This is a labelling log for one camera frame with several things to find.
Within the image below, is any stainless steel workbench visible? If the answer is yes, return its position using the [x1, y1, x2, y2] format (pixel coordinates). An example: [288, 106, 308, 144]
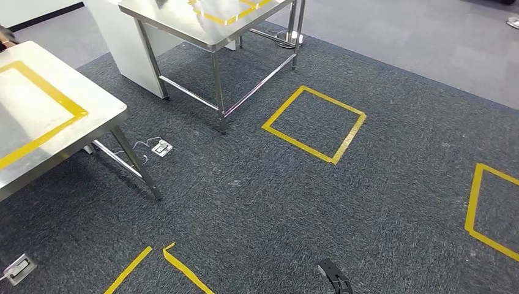
[0, 40, 163, 203]
[118, 0, 307, 134]

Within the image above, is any yellow floor tape square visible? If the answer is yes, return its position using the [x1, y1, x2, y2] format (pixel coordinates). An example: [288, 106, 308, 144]
[464, 163, 519, 263]
[261, 85, 368, 166]

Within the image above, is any silver floor socket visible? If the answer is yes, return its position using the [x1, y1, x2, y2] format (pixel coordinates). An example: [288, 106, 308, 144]
[2, 253, 39, 287]
[151, 139, 174, 159]

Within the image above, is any chrome stanchion base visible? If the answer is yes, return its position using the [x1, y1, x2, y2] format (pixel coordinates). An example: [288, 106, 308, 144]
[275, 0, 305, 50]

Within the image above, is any yellow floor tape with gap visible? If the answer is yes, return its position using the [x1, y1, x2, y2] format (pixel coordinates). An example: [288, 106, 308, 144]
[103, 242, 215, 294]

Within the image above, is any black robot right foot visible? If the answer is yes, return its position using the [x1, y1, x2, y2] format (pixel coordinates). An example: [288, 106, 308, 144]
[317, 258, 354, 294]

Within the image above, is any white cabinet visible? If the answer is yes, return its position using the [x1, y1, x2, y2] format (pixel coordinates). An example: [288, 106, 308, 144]
[83, 0, 237, 100]

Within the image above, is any yellow tape frame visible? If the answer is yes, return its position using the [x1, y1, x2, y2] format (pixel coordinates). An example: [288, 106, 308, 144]
[0, 61, 89, 172]
[188, 0, 273, 26]

